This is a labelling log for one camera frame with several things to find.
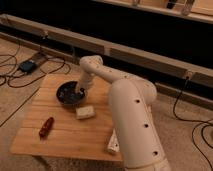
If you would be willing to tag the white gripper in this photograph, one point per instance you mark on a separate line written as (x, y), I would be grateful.
(85, 80)

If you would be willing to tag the dark ceramic bowl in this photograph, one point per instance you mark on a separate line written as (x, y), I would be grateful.
(68, 95)

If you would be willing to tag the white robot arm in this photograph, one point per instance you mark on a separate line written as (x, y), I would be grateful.
(130, 98)

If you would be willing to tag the white sponge block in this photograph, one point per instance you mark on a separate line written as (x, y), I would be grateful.
(85, 112)

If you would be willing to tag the wooden table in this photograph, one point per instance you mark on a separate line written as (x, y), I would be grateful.
(68, 137)

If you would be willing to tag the red chili pepper toy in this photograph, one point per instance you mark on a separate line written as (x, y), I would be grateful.
(46, 127)

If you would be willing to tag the white plastic bottle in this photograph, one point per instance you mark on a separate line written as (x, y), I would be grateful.
(113, 146)

